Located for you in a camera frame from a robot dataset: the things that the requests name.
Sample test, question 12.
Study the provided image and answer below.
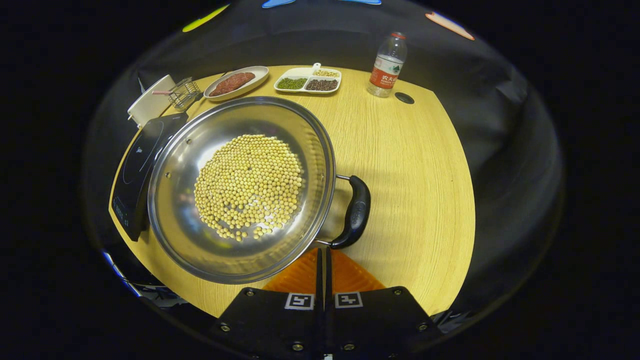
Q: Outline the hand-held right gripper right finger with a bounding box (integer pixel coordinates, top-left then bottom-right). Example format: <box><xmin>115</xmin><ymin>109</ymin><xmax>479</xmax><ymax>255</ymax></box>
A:
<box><xmin>325</xmin><ymin>246</ymin><xmax>443</xmax><ymax>360</ymax></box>

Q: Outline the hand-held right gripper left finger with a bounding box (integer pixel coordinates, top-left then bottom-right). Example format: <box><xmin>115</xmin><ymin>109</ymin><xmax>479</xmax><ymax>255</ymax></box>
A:
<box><xmin>210</xmin><ymin>246</ymin><xmax>326</xmax><ymax>360</ymax></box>

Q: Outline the white oval plate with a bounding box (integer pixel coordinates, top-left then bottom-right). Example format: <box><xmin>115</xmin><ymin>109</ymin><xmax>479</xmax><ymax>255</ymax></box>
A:
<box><xmin>203</xmin><ymin>65</ymin><xmax>270</xmax><ymax>102</ymax></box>

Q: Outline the white divided bean dish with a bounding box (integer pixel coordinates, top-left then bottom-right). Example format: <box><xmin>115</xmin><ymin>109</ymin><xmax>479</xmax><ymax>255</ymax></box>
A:
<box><xmin>273</xmin><ymin>62</ymin><xmax>343</xmax><ymax>95</ymax></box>

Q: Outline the black backdrop cloth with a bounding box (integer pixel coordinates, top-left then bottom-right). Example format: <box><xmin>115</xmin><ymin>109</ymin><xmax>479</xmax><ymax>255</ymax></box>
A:
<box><xmin>82</xmin><ymin>0</ymin><xmax>566</xmax><ymax>326</ymax></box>

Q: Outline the black induction cooktop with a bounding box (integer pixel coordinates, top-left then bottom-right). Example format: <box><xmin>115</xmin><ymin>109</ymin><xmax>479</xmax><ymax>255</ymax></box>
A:
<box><xmin>110</xmin><ymin>111</ymin><xmax>190</xmax><ymax>242</ymax></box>

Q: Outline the stainless steel pot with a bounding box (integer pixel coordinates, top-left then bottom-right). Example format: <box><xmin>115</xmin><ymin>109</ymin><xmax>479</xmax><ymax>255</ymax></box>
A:
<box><xmin>147</xmin><ymin>96</ymin><xmax>372</xmax><ymax>285</ymax></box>

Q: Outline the metal wire basket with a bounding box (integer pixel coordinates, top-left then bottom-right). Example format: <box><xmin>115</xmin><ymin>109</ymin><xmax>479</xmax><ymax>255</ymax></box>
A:
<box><xmin>167</xmin><ymin>77</ymin><xmax>202</xmax><ymax>111</ymax></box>

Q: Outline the pile of soybeans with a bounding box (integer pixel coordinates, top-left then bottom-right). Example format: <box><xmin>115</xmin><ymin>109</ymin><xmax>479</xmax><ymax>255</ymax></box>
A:
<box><xmin>194</xmin><ymin>134</ymin><xmax>306</xmax><ymax>242</ymax></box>

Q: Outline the brown meat patty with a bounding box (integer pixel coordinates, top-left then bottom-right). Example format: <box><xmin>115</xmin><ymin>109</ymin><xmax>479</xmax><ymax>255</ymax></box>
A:
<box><xmin>209</xmin><ymin>80</ymin><xmax>237</xmax><ymax>97</ymax></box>
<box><xmin>225</xmin><ymin>72</ymin><xmax>256</xmax><ymax>92</ymax></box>

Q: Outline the clear water bottle red label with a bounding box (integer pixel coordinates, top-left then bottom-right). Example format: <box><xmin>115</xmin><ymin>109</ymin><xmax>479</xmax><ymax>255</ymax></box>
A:
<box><xmin>366</xmin><ymin>32</ymin><xmax>408</xmax><ymax>98</ymax></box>

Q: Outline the white toaster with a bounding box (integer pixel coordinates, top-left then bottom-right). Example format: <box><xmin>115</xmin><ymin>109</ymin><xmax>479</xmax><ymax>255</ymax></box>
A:
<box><xmin>127</xmin><ymin>74</ymin><xmax>177</xmax><ymax>128</ymax></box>

